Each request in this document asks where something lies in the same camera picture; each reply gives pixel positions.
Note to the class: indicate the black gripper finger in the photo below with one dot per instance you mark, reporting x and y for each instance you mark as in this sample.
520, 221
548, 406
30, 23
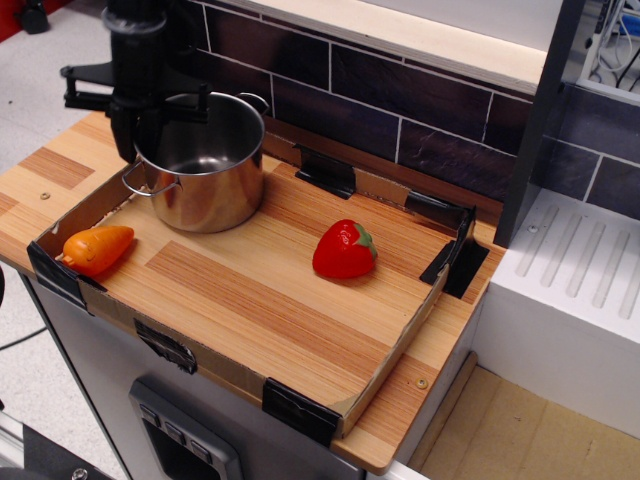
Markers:
148, 135
123, 125

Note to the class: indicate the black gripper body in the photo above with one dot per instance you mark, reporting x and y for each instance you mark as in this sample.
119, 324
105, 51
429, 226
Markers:
144, 35

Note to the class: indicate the stainless steel pot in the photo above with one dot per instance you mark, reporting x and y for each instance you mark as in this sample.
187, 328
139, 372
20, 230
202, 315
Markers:
205, 177

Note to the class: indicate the cardboard fence with black tape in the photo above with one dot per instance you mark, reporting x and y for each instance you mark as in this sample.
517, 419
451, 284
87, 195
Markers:
338, 360

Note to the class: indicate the black object on floor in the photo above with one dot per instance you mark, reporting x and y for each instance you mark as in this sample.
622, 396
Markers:
32, 17

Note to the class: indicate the orange toy carrot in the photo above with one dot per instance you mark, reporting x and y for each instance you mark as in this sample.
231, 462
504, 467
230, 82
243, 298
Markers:
92, 251

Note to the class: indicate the red toy strawberry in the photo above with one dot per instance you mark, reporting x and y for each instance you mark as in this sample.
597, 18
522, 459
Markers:
346, 250

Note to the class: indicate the grey oven control panel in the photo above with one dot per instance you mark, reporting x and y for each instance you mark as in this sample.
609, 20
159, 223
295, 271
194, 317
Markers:
182, 446

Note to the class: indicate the white sink drainboard unit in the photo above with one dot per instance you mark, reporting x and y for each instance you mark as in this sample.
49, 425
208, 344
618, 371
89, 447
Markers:
561, 313

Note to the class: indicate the dark grey vertical post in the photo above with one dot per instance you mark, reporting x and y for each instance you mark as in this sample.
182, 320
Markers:
522, 191

